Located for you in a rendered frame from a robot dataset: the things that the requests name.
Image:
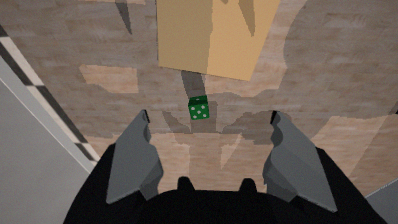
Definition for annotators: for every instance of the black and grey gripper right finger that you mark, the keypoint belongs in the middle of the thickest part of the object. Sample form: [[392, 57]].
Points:
[[304, 175]]

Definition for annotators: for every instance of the tan flat mat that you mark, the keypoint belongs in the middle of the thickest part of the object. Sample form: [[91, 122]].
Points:
[[216, 37]]

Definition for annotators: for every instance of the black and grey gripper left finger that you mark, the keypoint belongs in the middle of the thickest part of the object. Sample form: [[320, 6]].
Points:
[[126, 176]]

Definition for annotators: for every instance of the green die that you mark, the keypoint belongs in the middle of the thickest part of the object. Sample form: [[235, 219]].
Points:
[[198, 107]]

